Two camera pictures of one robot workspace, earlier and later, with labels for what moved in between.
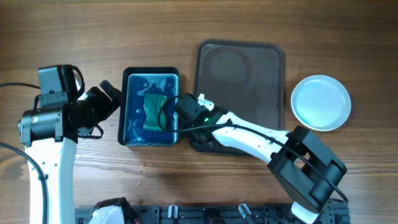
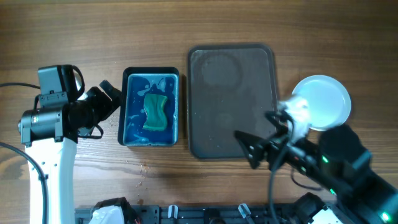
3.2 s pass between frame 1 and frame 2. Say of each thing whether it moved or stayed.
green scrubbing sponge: stayed
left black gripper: stayed
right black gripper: moved
